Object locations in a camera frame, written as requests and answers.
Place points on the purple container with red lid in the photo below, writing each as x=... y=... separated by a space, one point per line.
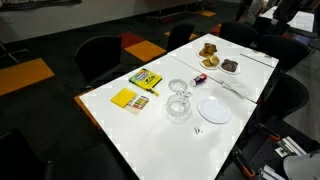
x=198 y=80

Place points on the small clear glass bowl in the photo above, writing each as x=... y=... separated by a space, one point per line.
x=177 y=85

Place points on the green yellow crayon box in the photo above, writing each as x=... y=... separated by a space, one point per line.
x=145 y=78

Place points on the coloured sticky flag pad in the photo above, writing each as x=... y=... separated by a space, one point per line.
x=139 y=103

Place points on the small clear glass piece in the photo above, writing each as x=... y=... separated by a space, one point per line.
x=187 y=94

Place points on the yellow sticky note pad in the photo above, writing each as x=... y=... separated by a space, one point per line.
x=123 y=97

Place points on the golden croissant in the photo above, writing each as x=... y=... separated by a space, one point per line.
x=211 y=47
x=204 y=52

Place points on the black office chair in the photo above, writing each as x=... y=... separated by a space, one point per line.
x=20 y=156
x=237 y=33
x=99 y=58
x=285 y=50
x=180 y=36
x=286 y=96

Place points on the clear plastic fork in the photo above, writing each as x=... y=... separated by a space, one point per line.
x=231 y=89

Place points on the dark chocolate bread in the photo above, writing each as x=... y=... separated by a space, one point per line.
x=229 y=65

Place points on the white paper napkin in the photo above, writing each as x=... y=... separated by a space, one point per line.
x=238 y=87

